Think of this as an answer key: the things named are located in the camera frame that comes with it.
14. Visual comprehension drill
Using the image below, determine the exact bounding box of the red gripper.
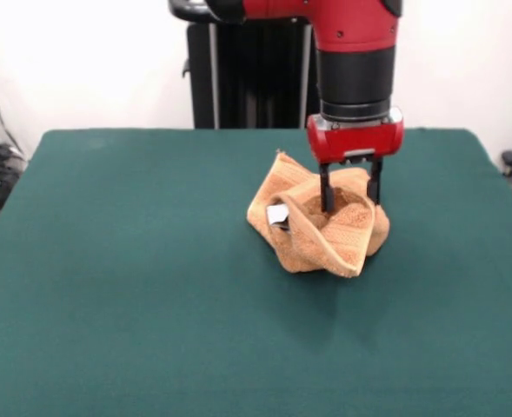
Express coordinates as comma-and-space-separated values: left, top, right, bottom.
305, 116, 406, 215

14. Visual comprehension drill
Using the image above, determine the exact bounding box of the orange terry towel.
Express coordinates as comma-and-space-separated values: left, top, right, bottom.
245, 149, 391, 279

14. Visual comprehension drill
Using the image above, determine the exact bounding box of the dark green table cloth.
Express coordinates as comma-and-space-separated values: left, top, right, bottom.
0, 127, 512, 417

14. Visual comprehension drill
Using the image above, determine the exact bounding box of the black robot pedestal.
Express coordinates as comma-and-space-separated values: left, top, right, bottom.
167, 0, 322, 130

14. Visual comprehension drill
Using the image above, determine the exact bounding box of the black cable bundle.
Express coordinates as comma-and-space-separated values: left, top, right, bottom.
0, 142, 29, 228

